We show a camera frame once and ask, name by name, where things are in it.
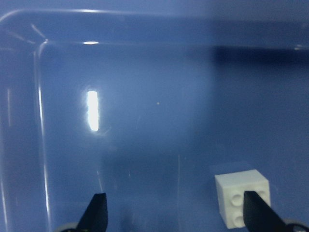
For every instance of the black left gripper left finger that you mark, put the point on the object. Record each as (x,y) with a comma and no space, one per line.
(95,217)

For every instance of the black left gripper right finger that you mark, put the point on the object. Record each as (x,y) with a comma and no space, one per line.
(258,215)

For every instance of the white building block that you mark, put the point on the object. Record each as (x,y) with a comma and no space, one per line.
(230,191)

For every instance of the blue plastic tray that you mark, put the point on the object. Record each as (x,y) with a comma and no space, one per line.
(147,102)

